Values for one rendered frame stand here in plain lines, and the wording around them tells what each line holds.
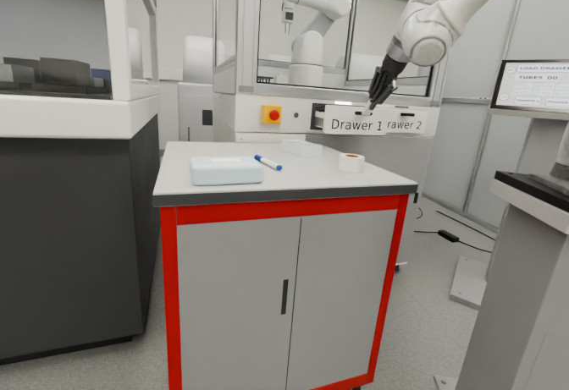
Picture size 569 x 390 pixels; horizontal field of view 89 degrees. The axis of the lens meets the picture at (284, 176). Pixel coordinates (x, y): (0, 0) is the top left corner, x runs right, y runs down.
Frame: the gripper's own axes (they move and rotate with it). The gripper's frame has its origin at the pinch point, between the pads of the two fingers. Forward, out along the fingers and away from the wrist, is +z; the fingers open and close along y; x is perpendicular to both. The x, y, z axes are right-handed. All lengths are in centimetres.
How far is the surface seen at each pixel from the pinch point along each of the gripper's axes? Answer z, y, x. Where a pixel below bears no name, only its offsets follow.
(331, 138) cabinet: 23.5, 7.7, 3.7
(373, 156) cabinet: 30.4, 2.8, -20.2
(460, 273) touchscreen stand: 78, -45, -83
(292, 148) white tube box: 8.6, -13.4, 31.9
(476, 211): 110, 12, -175
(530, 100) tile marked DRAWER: -8, 1, -81
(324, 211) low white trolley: -3, -46, 35
